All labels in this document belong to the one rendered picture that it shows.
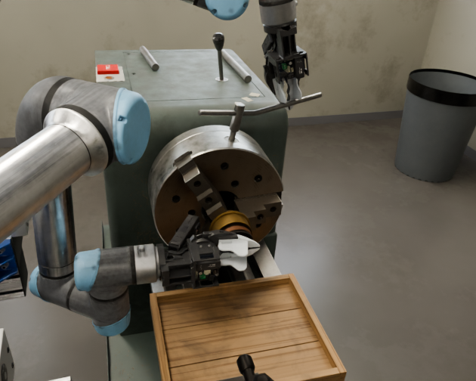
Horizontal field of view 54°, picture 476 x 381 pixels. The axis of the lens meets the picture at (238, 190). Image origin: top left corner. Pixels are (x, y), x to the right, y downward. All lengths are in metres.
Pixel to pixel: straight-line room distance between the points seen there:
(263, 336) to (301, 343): 0.08
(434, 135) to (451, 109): 0.22
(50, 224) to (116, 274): 0.16
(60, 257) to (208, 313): 0.36
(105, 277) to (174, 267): 0.13
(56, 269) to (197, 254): 0.28
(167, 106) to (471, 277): 2.18
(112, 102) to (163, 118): 0.43
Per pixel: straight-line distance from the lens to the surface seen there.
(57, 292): 1.03
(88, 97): 0.76
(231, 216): 1.00
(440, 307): 2.67
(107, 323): 0.99
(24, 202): 0.64
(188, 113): 1.17
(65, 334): 2.33
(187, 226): 0.98
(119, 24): 3.69
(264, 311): 1.13
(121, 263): 0.90
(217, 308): 1.13
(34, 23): 3.69
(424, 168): 3.74
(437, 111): 3.54
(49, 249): 0.97
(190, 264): 0.91
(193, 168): 1.02
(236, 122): 1.04
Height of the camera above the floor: 1.69
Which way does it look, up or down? 31 degrees down
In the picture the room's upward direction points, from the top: 4 degrees clockwise
